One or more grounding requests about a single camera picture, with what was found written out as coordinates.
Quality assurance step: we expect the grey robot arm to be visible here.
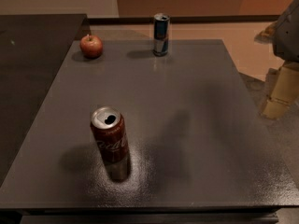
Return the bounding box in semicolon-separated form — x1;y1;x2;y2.
261;0;299;119

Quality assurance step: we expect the blue silver energy drink can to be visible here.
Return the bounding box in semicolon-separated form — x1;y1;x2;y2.
153;13;170;56

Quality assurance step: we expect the red coke can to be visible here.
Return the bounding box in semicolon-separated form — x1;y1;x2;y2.
90;106;129;163

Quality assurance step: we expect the red apple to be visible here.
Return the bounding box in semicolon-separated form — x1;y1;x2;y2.
79;35;103;59

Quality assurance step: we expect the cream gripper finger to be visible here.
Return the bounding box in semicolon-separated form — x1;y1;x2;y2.
261;61;299;119

